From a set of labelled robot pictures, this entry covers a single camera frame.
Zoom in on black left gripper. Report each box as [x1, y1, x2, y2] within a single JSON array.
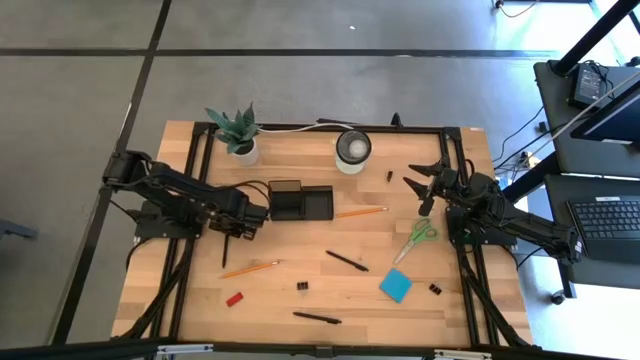
[[218, 188, 270, 228]]

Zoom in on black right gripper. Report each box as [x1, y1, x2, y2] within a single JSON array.
[[403, 159, 470, 201]]

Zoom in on orange pencil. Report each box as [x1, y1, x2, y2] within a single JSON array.
[[334, 206, 390, 220], [218, 259, 282, 280]]

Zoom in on black mesh desk organizer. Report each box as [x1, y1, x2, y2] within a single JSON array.
[[268, 179, 335, 223]]

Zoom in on green handled scissors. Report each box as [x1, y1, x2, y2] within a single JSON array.
[[392, 216, 439, 265]]

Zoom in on blue sticky note pad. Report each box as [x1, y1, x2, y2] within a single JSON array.
[[378, 267, 414, 304]]

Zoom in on white cylinder with black rim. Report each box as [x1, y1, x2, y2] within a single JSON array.
[[333, 128, 374, 176]]

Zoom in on green plant in white pot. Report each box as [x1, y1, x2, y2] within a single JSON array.
[[203, 102, 262, 168]]

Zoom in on black side desk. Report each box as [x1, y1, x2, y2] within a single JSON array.
[[533, 58, 640, 176]]

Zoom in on black overhead rig bar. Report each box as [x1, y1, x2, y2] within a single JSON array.
[[0, 338, 640, 360]]

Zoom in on black keyboard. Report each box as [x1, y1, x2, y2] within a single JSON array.
[[566, 195, 640, 265]]

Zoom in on black power adapter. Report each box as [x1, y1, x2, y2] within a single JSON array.
[[567, 63, 609, 109]]

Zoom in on black computer monitor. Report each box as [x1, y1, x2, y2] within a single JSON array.
[[569, 74, 640, 146]]

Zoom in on black keyboard desk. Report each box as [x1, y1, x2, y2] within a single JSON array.
[[544, 172, 640, 289]]

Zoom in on black rig pole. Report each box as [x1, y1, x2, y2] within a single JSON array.
[[552, 0, 640, 76]]

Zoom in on grey floor object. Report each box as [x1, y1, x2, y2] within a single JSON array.
[[0, 218, 39, 241]]

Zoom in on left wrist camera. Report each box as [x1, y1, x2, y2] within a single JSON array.
[[213, 222, 262, 242]]

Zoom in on black table frame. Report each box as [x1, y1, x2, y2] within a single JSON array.
[[112, 119, 539, 351]]

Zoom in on white cable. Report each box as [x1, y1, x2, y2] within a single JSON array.
[[257, 121, 355, 135]]

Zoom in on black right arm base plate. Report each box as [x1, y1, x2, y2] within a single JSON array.
[[446, 205, 517, 247]]

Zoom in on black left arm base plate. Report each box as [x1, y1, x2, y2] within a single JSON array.
[[133, 199, 204, 240]]

